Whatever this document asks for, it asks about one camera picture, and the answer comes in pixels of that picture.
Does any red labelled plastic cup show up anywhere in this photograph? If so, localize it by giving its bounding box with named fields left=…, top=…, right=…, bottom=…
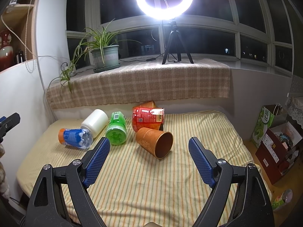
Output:
left=132, top=107, right=165, bottom=132

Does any green plastic cup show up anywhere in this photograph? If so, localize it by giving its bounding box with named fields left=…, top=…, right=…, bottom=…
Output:
left=105, top=111, right=127, bottom=145

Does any large brown paper cup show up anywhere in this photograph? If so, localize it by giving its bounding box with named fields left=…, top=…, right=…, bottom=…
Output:
left=136, top=127, right=174, bottom=159

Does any small brown paper cup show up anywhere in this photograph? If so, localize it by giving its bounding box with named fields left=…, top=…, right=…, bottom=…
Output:
left=139, top=101, right=157, bottom=108

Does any green snack packet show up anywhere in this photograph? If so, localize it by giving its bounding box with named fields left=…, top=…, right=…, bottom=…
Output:
left=272, top=189, right=293, bottom=212

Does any red cardboard box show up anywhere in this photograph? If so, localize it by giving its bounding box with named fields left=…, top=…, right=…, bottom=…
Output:
left=256, top=122, right=302, bottom=184

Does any red ceramic vase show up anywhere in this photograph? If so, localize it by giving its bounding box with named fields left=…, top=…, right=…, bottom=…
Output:
left=0, top=29, right=14, bottom=71

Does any striped yellow table cloth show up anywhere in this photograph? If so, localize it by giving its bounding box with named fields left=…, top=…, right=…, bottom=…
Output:
left=16, top=109, right=273, bottom=227

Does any green white paper bag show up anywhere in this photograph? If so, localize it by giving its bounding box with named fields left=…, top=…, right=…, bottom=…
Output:
left=251, top=104, right=288, bottom=148

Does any wooden shelf unit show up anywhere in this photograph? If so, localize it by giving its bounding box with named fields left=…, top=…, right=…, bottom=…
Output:
left=1, top=0, right=38, bottom=69

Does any spider plant in green pot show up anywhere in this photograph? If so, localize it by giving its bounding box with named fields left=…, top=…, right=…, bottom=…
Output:
left=48, top=18, right=143, bottom=93

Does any beige checkered sill cloth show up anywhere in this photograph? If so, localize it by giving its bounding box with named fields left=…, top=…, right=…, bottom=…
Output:
left=46, top=58, right=231, bottom=110

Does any black tripod stand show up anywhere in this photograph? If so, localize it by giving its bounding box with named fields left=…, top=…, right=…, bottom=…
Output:
left=162, top=21, right=194, bottom=65

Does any black power cable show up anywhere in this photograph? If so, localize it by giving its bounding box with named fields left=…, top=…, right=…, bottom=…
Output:
left=71, top=53, right=166, bottom=78

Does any white ring light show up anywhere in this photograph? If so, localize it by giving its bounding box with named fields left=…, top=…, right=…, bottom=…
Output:
left=136, top=0, right=193, bottom=21

